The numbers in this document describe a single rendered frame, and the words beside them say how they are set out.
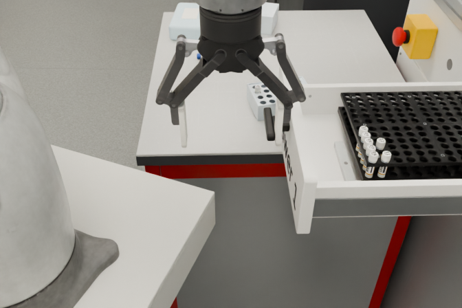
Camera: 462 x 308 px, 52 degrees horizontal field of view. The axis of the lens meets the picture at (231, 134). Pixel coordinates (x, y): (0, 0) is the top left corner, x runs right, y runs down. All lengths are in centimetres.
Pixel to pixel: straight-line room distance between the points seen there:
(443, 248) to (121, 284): 67
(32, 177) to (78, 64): 230
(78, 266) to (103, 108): 180
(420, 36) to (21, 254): 83
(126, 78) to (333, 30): 148
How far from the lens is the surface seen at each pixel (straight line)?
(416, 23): 107
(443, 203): 72
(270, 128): 70
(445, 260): 106
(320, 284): 126
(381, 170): 71
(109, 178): 76
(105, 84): 256
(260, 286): 124
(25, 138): 49
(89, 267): 63
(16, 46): 309
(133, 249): 66
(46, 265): 56
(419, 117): 80
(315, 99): 85
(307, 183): 61
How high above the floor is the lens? 135
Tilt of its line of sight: 39 degrees down
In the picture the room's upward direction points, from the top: straight up
